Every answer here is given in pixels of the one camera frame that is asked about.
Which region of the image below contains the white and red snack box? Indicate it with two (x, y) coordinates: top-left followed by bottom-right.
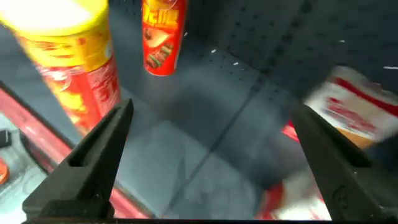
(303, 65), (398, 150)

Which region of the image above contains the red and white snack pack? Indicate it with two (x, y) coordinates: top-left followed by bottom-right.
(254, 119), (333, 221)

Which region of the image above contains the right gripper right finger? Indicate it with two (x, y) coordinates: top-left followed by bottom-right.
(290, 104), (398, 222)

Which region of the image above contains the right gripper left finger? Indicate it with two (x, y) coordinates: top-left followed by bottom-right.
(22, 98), (135, 220)

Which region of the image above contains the yellow-lidded red chip can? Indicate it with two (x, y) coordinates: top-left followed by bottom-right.
(0, 0), (122, 137)

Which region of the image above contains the black shop shelf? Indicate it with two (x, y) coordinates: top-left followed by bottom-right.
(0, 0), (398, 220)

